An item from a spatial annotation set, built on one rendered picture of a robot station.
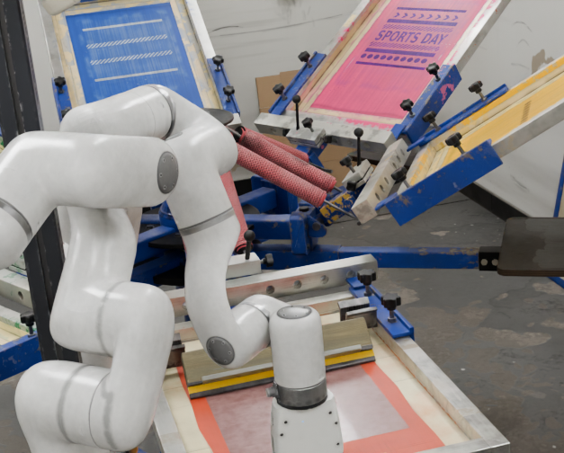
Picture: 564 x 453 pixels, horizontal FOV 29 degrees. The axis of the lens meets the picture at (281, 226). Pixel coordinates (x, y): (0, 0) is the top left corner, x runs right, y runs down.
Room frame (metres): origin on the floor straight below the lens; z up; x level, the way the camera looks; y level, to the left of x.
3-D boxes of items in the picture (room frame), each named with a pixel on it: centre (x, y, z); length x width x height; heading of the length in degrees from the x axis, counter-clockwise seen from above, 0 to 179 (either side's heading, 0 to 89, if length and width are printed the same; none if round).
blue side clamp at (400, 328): (2.31, -0.21, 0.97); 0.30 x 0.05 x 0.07; 13
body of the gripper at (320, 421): (1.43, -0.01, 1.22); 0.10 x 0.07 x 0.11; 103
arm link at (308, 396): (1.43, 0.00, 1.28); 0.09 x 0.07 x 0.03; 103
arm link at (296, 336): (1.46, 0.02, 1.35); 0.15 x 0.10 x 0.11; 58
